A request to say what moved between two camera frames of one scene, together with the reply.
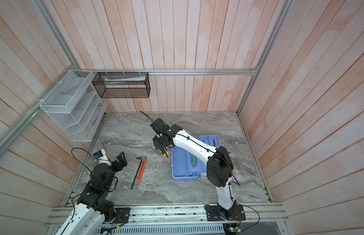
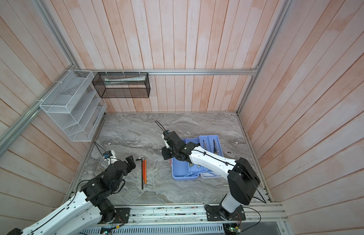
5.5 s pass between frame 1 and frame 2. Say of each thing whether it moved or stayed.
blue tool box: stayed
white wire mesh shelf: stayed
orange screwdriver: moved
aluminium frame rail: stayed
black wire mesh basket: stayed
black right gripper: moved
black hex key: moved
